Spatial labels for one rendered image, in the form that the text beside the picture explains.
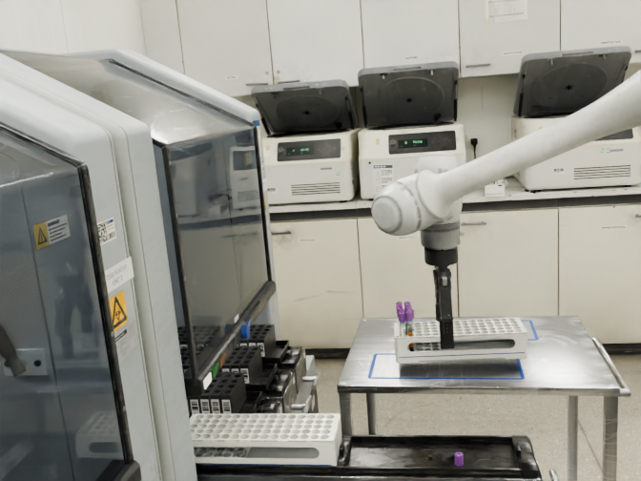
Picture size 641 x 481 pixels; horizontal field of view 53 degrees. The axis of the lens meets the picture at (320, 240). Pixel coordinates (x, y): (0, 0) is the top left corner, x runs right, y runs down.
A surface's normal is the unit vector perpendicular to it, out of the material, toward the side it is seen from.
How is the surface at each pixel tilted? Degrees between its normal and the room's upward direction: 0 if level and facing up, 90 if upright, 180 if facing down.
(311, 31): 90
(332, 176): 90
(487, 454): 0
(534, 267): 90
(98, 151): 90
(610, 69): 142
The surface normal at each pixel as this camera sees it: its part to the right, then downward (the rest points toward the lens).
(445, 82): -0.02, 0.91
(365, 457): -0.08, -0.97
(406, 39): -0.15, 0.22
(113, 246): 0.99, -0.04
